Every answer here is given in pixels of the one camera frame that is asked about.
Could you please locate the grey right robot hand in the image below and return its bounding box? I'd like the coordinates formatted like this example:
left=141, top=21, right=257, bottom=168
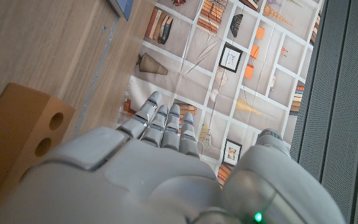
left=0, top=90, right=347, bottom=224

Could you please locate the wooden block with holes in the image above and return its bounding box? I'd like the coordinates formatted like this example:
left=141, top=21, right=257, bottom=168
left=0, top=82, right=76, bottom=209

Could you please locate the printed bookshelf backdrop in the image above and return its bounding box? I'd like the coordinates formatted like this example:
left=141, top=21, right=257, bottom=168
left=115, top=0, right=326, bottom=187

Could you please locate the blue book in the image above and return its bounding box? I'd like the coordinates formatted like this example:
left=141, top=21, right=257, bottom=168
left=106, top=0, right=135, bottom=21

